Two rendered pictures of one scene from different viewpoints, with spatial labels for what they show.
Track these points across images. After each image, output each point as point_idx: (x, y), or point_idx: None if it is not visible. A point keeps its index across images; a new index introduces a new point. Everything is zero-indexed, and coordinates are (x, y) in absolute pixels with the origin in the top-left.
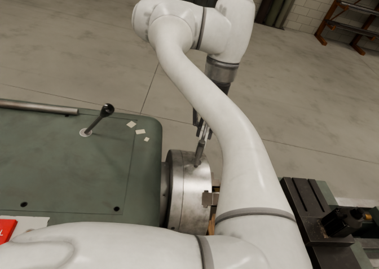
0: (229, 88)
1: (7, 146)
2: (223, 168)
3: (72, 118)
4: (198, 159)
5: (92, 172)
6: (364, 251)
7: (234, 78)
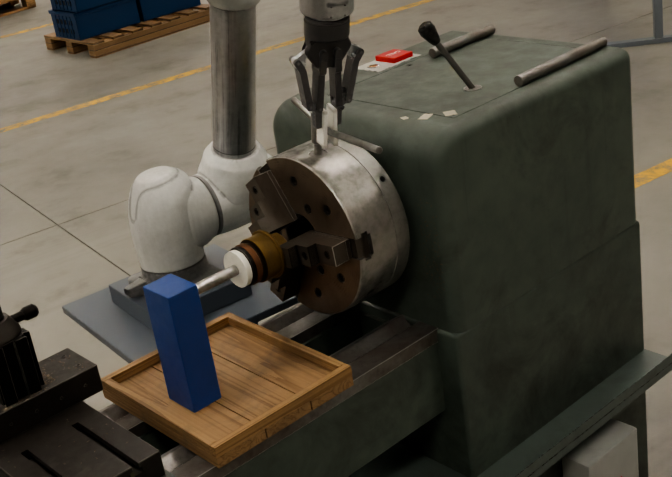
0: (304, 24)
1: (501, 58)
2: None
3: (514, 83)
4: (297, 103)
5: (400, 87)
6: None
7: (300, 8)
